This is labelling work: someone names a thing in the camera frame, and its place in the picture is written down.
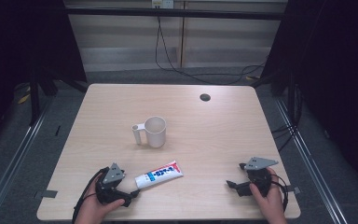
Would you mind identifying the white wall socket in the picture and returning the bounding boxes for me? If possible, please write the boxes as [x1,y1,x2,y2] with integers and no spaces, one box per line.
[151,0,175,9]

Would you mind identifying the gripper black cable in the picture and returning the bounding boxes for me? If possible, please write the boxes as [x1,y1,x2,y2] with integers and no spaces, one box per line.
[269,174,290,213]
[71,166,110,224]

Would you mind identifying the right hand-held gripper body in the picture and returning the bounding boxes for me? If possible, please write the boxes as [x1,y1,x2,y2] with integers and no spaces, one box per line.
[236,156,280,198]

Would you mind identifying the black curtain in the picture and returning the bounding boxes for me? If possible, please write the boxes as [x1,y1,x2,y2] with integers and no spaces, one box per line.
[260,0,358,197]
[0,0,88,150]

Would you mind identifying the black floor cables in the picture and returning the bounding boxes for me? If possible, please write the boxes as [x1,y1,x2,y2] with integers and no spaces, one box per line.
[271,83,304,153]

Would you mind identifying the person's left hand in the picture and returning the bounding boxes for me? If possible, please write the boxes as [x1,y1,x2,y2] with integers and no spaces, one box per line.
[74,174,126,224]

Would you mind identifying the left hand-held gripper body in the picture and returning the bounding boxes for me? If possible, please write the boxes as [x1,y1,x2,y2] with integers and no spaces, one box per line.
[94,162,133,208]

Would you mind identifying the person's right hand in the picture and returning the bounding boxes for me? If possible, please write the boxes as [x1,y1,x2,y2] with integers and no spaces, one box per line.
[249,167,289,224]

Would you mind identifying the metal floor rail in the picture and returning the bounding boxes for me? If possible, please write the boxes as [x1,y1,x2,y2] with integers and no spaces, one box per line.
[0,98,54,224]
[274,98,355,224]

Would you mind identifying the black metal frame bar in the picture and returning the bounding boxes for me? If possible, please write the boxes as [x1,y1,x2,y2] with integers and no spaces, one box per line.
[64,7,288,21]

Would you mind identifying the black hanging cable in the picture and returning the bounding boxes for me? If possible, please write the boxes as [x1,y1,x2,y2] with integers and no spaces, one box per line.
[154,15,267,86]

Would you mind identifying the white cup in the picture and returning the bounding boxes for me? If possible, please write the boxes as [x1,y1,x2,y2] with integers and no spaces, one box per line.
[131,116,168,149]

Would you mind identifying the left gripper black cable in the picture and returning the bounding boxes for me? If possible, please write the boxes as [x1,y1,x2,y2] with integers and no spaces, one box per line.
[71,166,110,224]

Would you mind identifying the white toothpaste tube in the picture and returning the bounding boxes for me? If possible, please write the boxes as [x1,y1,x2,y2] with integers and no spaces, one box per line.
[134,160,185,189]

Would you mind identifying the grey tape strip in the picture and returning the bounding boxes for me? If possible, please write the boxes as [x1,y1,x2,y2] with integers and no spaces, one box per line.
[33,189,59,200]
[284,185,302,194]

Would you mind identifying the yellow tape piece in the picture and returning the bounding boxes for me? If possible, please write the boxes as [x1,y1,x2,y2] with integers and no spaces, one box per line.
[17,87,32,105]

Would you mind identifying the black metal stand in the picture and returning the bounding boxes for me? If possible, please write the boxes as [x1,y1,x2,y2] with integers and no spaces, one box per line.
[27,69,90,127]

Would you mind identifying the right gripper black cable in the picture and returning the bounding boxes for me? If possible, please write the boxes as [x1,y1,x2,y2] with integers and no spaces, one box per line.
[269,174,290,213]

